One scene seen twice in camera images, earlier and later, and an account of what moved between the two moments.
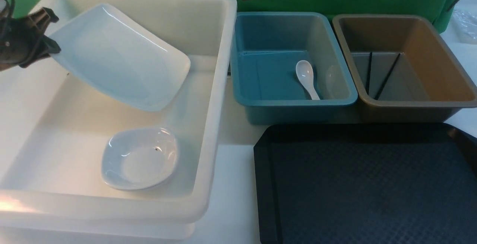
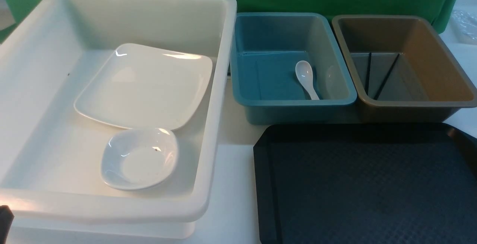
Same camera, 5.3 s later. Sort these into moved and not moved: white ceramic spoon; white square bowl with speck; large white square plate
Moved: large white square plate
Not moved: white ceramic spoon; white square bowl with speck
